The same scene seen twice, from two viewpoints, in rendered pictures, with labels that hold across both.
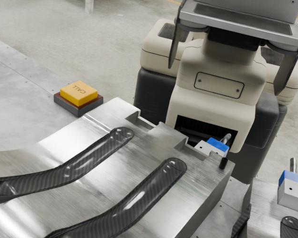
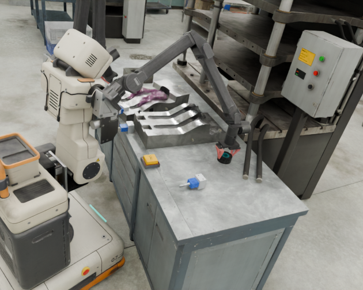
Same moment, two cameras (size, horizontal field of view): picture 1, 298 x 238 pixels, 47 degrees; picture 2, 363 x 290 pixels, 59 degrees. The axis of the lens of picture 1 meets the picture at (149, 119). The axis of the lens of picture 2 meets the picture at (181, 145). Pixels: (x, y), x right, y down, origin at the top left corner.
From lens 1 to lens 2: 2.05 m
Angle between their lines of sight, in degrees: 106
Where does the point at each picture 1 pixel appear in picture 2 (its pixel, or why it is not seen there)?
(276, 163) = not seen: outside the picture
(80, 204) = (178, 118)
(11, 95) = (174, 175)
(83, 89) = (148, 156)
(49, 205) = (185, 116)
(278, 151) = not seen: outside the picture
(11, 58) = (166, 198)
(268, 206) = (131, 111)
